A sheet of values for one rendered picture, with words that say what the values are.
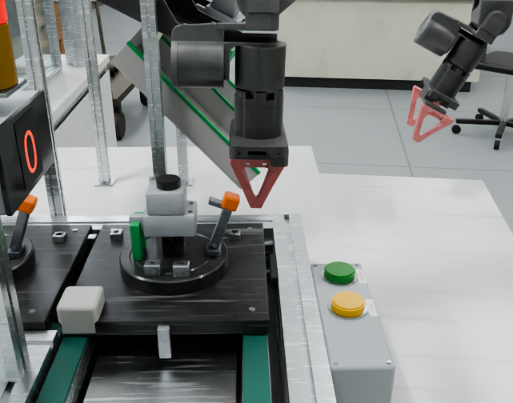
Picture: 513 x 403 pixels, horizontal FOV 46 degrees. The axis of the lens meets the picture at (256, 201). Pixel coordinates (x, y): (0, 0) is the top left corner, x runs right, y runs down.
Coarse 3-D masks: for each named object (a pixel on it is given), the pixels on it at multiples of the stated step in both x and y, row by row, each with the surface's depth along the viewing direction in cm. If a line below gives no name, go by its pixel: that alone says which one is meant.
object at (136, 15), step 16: (112, 0) 87; (128, 0) 87; (160, 0) 86; (176, 0) 98; (192, 0) 98; (160, 16) 87; (176, 16) 97; (192, 16) 99; (208, 16) 98; (160, 32) 88; (240, 32) 99
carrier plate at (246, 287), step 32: (256, 224) 90; (96, 256) 82; (256, 256) 82; (128, 288) 75; (224, 288) 75; (256, 288) 75; (128, 320) 69; (160, 320) 69; (192, 320) 69; (224, 320) 69; (256, 320) 69
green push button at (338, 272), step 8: (328, 264) 79; (336, 264) 79; (344, 264) 79; (328, 272) 78; (336, 272) 78; (344, 272) 78; (352, 272) 78; (328, 280) 78; (336, 280) 77; (344, 280) 77; (352, 280) 78
